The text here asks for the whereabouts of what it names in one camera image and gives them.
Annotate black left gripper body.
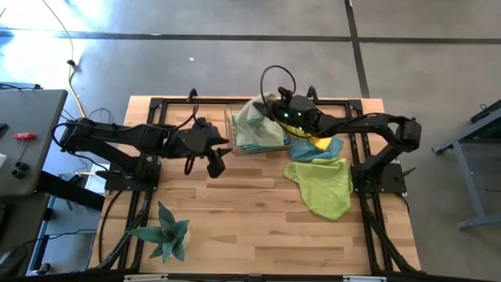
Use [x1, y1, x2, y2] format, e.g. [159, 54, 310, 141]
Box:
[200, 122, 222, 156]

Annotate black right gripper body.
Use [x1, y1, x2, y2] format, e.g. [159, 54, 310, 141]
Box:
[269, 93, 320, 132]

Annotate mint green microfiber towel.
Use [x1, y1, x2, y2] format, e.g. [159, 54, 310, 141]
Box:
[233, 92, 287, 149]

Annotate blue microfiber towel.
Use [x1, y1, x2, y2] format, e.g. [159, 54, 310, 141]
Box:
[234, 143, 294, 153]
[288, 135, 344, 164]

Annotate yellow microfiber towel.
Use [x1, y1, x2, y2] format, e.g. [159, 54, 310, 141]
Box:
[282, 123, 333, 152]

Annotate lime green microfiber towel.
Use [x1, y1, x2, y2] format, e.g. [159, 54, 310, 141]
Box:
[282, 156, 355, 221]

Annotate green artificial plant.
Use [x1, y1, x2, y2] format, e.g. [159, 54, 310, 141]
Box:
[127, 201, 192, 264]

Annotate black crossbar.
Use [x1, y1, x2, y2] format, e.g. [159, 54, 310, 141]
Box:
[37, 171, 106, 212]

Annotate grey side table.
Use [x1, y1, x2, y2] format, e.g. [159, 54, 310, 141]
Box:
[0, 89, 68, 197]

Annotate blue-grey metal table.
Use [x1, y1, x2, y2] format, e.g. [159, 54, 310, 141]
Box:
[432, 99, 501, 231]

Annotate black cylinder parts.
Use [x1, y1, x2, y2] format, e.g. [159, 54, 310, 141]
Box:
[10, 161, 31, 180]

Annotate wire mesh basket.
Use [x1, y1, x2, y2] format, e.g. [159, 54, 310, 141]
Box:
[223, 102, 295, 157]

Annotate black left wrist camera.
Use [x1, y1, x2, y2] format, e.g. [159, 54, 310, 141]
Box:
[206, 150, 227, 179]

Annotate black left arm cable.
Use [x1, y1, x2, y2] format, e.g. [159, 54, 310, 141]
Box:
[175, 103, 201, 176]

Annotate black aluminium table frame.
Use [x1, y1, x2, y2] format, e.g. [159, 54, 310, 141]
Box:
[88, 96, 422, 275]

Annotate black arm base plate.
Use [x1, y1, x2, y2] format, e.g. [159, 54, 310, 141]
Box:
[350, 162, 408, 195]
[104, 162, 162, 192]

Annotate white frame bracket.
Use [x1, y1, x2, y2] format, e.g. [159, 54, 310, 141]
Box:
[342, 275, 387, 282]
[123, 273, 169, 282]

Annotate yellow floor cable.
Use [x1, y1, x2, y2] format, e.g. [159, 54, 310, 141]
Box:
[41, 0, 87, 118]

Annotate red handled tool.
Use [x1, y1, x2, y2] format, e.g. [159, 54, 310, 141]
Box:
[12, 132, 38, 161]

